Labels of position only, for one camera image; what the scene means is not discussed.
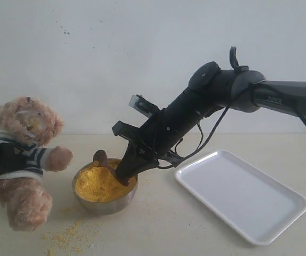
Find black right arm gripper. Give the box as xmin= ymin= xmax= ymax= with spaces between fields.
xmin=112 ymin=106 xmax=196 ymax=182

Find brown wooden spoon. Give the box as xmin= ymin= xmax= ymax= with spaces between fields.
xmin=92 ymin=149 xmax=130 ymax=187

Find beige teddy bear striped sweater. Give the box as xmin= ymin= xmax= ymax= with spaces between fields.
xmin=0 ymin=96 xmax=73 ymax=231

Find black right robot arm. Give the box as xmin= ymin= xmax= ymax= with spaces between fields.
xmin=113 ymin=62 xmax=306 ymax=180

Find yellow millet grains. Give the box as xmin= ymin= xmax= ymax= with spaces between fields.
xmin=74 ymin=163 xmax=137 ymax=203

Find steel bowl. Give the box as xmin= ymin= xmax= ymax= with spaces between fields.
xmin=72 ymin=162 xmax=138 ymax=215

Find white rectangular plastic tray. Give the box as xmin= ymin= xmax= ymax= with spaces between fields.
xmin=175 ymin=150 xmax=306 ymax=245

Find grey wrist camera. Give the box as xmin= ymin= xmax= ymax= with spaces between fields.
xmin=129 ymin=94 xmax=160 ymax=118

